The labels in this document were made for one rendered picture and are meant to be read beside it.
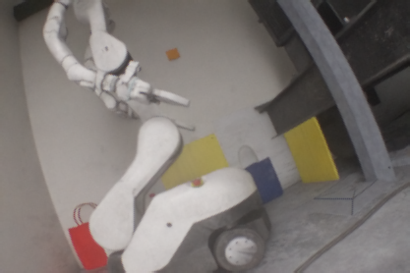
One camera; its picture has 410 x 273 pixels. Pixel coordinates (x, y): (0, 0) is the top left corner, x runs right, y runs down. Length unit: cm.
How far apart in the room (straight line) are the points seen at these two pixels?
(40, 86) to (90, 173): 93
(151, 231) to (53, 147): 158
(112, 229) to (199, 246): 36
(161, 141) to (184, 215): 30
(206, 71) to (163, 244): 171
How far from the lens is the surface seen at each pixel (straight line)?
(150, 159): 99
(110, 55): 115
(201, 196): 81
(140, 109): 108
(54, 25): 116
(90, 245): 201
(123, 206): 101
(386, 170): 117
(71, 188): 218
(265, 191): 194
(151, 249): 86
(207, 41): 244
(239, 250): 87
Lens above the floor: 36
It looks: 9 degrees up
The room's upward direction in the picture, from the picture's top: 23 degrees counter-clockwise
